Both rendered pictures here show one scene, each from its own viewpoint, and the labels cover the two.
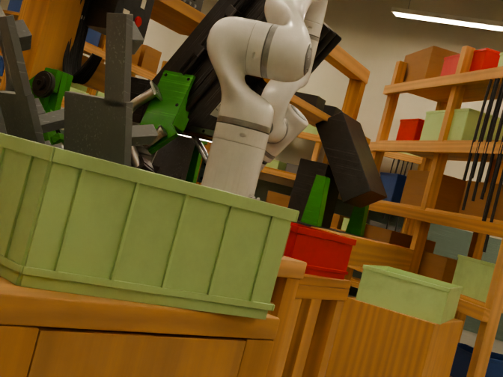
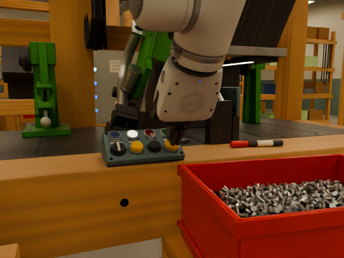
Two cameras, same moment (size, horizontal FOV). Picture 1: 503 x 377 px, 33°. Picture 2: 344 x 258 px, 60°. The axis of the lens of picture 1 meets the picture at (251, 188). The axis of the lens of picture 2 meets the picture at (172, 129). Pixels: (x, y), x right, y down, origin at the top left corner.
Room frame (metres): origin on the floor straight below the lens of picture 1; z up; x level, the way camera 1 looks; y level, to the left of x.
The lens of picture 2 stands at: (1.92, -0.26, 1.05)
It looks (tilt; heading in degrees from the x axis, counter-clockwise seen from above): 8 degrees down; 39
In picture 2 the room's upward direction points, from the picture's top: straight up
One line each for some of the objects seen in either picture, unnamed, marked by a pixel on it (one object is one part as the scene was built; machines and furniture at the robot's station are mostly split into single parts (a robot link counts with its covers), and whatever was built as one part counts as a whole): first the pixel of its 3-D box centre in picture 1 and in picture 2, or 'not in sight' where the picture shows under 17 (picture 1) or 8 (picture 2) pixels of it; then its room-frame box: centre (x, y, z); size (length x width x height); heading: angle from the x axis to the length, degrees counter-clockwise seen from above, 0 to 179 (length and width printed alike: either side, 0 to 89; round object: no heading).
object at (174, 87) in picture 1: (172, 105); (159, 39); (2.55, 0.30, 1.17); 0.13 x 0.12 x 0.20; 150
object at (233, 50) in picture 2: (204, 135); (215, 60); (2.66, 0.19, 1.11); 0.39 x 0.16 x 0.03; 60
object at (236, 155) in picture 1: (233, 169); not in sight; (1.85, 0.05, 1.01); 0.19 x 0.19 x 0.18
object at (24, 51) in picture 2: (42, 84); (24, 59); (2.34, 0.64, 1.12); 0.07 x 0.03 x 0.08; 60
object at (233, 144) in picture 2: not in sight; (256, 143); (2.59, 0.02, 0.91); 0.13 x 0.02 x 0.02; 138
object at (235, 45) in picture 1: (242, 72); not in sight; (1.85, 0.09, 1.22); 0.19 x 0.12 x 0.24; 78
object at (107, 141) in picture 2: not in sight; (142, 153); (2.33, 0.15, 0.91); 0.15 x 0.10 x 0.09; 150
